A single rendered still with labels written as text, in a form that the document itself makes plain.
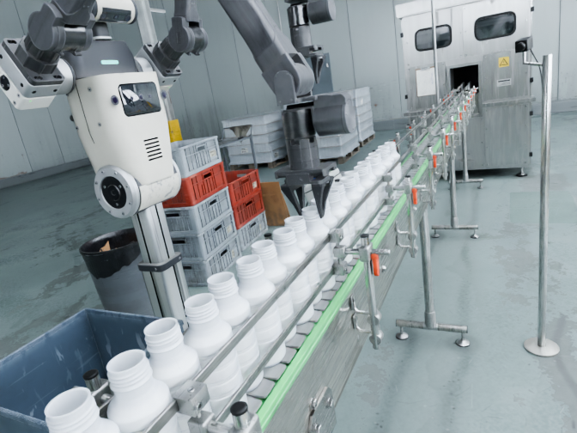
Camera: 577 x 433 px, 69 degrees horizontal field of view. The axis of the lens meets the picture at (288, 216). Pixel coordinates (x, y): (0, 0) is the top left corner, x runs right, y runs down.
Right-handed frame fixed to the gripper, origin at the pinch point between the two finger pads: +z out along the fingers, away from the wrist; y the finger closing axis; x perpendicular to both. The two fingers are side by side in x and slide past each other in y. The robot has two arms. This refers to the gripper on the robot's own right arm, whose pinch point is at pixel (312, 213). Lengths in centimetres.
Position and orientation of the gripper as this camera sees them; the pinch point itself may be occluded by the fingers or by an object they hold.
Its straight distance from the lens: 80.7
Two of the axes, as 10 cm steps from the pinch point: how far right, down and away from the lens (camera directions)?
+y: 8.9, -0.1, -4.5
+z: 1.5, 9.5, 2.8
